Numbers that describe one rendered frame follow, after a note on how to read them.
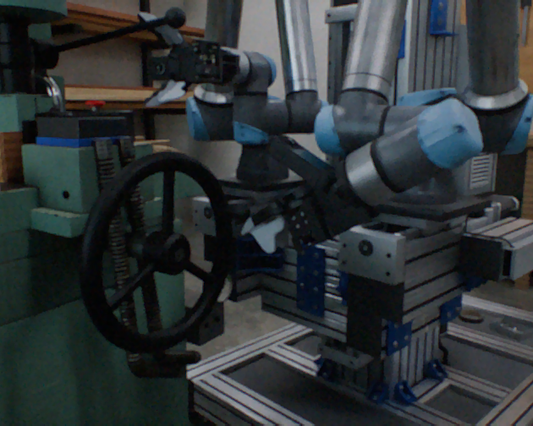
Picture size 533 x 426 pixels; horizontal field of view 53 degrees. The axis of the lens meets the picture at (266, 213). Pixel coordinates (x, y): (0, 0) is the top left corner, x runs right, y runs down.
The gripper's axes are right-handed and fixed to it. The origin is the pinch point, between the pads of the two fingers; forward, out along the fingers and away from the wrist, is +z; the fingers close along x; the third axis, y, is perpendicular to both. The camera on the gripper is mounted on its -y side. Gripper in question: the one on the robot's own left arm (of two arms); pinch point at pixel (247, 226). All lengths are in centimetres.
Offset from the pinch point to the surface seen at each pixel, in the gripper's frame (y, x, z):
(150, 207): -9.2, -6.4, 11.1
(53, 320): 0.7, -18.5, 27.9
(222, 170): -93, 301, 236
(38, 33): -57, 5, 33
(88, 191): -12.7, -17.7, 9.1
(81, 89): -140, 146, 186
